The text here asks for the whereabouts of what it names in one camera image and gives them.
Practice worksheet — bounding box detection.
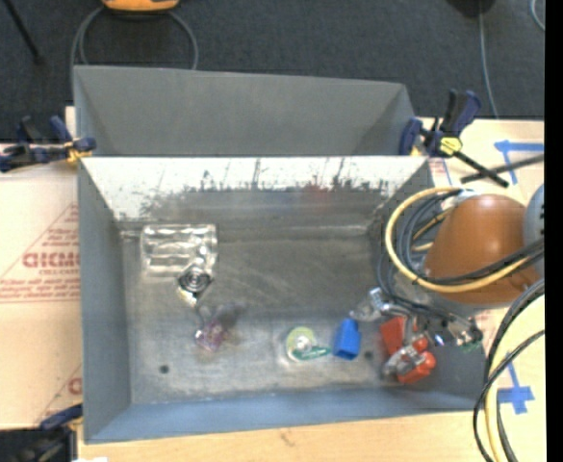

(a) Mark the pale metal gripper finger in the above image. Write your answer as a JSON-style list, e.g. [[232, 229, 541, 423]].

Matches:
[[349, 287, 394, 322], [381, 342, 429, 380]]

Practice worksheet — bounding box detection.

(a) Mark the orange-red plastic object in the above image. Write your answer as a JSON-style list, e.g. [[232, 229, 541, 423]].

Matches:
[[378, 315, 438, 386]]

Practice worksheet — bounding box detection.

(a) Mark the grey metal bin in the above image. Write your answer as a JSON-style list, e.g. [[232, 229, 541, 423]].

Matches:
[[71, 64, 490, 445]]

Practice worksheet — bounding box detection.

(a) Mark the purple toy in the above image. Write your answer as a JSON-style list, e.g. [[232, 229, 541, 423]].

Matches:
[[192, 300, 246, 354]]

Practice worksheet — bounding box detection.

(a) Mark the small round silver object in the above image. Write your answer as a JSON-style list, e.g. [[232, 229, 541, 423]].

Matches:
[[176, 264, 215, 308]]

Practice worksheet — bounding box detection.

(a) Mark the clear plastic bottle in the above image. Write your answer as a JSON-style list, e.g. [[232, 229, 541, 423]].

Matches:
[[140, 223, 219, 279]]

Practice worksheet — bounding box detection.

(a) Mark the brown cardboard board red print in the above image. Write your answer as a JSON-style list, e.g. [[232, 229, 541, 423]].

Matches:
[[0, 142, 86, 433]]

